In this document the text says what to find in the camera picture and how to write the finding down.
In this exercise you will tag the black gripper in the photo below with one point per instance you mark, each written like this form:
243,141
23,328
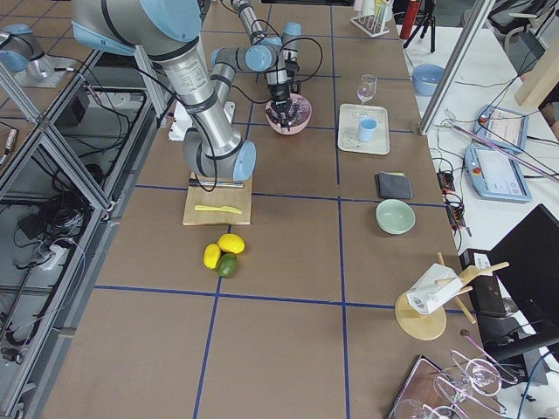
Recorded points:
278,92

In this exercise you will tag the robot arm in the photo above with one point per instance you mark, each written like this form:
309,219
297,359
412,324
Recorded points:
168,31
262,26

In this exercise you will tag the pink bowl of ice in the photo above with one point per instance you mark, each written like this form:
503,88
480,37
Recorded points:
303,116

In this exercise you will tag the blue plastic cup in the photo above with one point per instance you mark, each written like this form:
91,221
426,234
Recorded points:
366,129

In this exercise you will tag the wooden cup stand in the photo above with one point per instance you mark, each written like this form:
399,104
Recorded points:
431,326

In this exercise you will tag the cream bear tray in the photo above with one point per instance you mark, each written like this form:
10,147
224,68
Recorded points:
348,125

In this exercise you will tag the clear wine glass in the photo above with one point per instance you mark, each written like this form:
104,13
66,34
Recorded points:
366,91

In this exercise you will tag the wooden cutting board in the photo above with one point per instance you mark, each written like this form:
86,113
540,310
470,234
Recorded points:
239,198

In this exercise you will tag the yellow plastic knife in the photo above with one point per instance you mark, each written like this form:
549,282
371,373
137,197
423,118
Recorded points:
224,208

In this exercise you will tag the steel cylinder muddler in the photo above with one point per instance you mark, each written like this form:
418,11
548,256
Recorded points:
199,181

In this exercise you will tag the yellow lemon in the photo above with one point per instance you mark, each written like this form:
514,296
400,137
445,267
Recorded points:
231,243
212,254

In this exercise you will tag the blue bowl with fork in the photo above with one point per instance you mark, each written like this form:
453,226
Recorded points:
425,78

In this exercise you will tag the green ceramic bowl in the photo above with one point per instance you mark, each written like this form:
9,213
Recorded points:
395,217

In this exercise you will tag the green lime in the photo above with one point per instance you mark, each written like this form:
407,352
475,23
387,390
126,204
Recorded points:
227,265

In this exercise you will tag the near teach pendant tablet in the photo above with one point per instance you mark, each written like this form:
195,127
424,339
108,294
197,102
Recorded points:
494,176

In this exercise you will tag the teach pendant tablet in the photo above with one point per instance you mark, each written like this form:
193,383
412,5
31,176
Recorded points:
494,176
503,127

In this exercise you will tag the far teach pendant tablet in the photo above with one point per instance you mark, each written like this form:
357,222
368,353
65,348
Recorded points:
503,127

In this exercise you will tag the white carton box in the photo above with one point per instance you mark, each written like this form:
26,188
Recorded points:
434,288

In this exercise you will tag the black monitor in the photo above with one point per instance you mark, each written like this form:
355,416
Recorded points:
531,280

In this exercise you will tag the white wire cup rack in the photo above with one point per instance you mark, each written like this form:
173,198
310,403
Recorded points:
372,16

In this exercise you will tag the aluminium frame post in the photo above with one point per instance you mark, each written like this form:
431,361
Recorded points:
474,24

